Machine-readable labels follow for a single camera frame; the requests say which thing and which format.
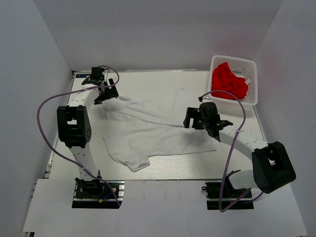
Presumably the red t shirt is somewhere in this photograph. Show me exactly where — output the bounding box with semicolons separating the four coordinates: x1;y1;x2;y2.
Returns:
211;62;248;100

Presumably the white t shirt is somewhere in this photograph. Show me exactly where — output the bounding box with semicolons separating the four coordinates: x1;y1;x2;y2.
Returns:
103;88;216;172

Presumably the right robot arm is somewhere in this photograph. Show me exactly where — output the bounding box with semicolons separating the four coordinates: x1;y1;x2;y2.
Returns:
183;102;296;197

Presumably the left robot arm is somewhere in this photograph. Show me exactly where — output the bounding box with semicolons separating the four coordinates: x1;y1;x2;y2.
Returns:
57;66;119;197

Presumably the blue table label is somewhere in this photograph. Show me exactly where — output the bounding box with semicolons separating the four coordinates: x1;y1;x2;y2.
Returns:
75;74;91;79

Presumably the white plastic basket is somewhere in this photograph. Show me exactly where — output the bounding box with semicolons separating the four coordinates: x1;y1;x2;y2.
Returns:
207;55;258;107

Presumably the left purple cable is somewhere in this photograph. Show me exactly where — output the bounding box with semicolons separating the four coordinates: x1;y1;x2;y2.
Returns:
36;65;121;207

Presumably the purple cable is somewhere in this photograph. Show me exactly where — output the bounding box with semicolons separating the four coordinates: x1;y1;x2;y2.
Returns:
36;65;121;207
197;90;265;213

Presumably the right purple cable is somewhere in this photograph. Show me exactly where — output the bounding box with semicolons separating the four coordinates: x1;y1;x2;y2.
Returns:
197;90;265;213

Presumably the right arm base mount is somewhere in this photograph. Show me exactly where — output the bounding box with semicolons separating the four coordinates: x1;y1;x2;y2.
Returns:
201;181;254;210

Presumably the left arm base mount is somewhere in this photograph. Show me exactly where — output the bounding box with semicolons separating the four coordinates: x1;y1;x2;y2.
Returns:
72;178;124;209

